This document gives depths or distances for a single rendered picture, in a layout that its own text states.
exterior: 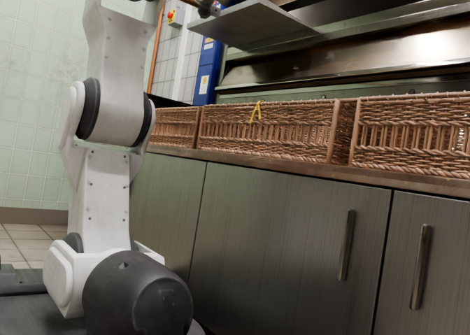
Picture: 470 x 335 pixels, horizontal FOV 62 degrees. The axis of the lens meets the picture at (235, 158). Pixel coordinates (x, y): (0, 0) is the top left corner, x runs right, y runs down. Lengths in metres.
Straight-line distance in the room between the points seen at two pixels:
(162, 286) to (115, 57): 0.54
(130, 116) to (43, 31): 1.91
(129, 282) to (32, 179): 2.11
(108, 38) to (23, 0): 1.85
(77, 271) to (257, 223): 0.43
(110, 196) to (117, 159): 0.09
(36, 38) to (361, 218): 2.34
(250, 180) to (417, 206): 0.44
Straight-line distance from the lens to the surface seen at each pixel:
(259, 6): 1.66
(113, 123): 0.92
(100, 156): 0.94
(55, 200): 2.79
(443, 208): 0.72
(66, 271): 0.80
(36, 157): 2.73
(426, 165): 0.79
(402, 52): 1.49
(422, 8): 1.51
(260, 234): 0.97
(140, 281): 0.66
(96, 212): 0.91
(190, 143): 1.40
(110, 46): 0.97
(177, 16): 2.75
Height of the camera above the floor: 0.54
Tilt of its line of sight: 1 degrees up
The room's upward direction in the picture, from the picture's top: 9 degrees clockwise
